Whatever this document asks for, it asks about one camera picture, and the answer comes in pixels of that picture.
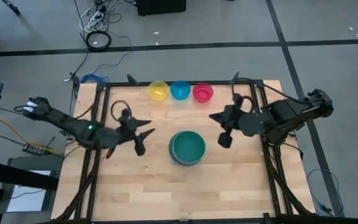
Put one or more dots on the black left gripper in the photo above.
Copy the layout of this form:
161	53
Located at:
127	130

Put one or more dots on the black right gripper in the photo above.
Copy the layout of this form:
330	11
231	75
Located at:
235	118

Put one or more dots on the large light blue plastic bowl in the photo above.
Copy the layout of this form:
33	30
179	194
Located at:
171	153

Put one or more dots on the large green plastic bowl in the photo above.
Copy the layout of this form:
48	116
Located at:
188	146

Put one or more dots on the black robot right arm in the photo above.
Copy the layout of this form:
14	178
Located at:
284	115

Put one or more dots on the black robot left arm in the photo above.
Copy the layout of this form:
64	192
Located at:
73	127

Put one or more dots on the red tag on arm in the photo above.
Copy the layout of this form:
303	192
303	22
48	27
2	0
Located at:
110	154

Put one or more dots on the small pink translucent bowl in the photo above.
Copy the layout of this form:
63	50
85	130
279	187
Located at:
203	92

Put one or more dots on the small yellow translucent bowl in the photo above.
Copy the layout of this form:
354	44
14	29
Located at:
158	91

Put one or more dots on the small blue translucent bowl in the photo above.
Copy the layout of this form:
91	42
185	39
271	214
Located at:
180	90

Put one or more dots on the small black electronics box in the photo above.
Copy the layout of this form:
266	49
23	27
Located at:
34	149

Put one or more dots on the black equipment box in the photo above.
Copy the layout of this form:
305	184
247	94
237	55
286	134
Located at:
160	7

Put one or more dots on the white screen device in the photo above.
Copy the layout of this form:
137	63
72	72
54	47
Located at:
26	193

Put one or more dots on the black aluminium table frame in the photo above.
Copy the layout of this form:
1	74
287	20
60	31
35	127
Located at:
102	102

